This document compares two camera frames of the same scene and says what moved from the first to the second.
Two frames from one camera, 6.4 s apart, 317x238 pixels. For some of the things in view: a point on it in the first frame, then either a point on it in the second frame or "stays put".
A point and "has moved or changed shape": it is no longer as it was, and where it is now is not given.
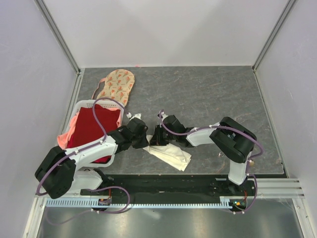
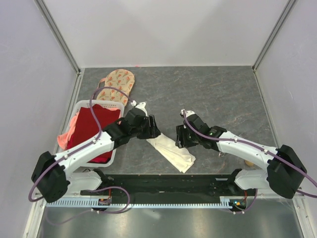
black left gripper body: [139, 142] to [145, 131]
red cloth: [86, 129] stays put
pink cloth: [62, 139] stays put
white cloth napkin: [169, 154] has moved or changed shape
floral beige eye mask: [118, 85] stays put
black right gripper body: [162, 136] to [188, 139]
